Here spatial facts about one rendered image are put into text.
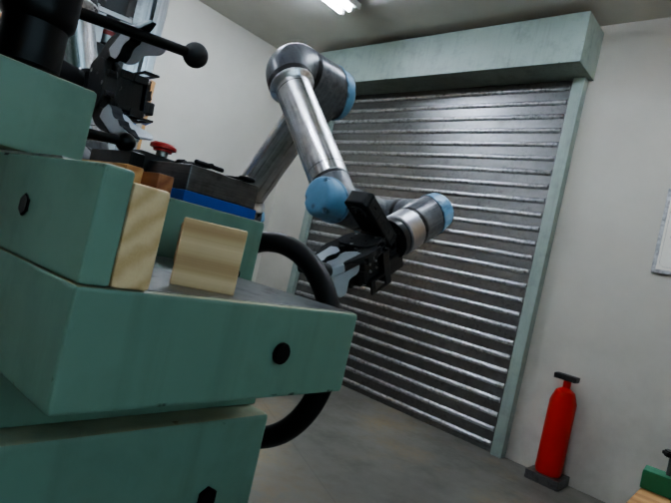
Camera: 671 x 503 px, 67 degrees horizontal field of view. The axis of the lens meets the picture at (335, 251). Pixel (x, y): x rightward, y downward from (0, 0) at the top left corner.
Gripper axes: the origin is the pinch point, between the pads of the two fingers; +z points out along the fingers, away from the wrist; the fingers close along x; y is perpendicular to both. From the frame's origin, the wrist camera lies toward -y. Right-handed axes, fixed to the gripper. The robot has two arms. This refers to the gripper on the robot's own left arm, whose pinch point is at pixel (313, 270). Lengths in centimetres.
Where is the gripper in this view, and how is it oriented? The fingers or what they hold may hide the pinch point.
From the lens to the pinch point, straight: 74.1
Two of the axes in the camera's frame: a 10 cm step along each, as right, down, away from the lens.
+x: -7.5, -1.7, 6.4
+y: 1.2, 9.2, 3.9
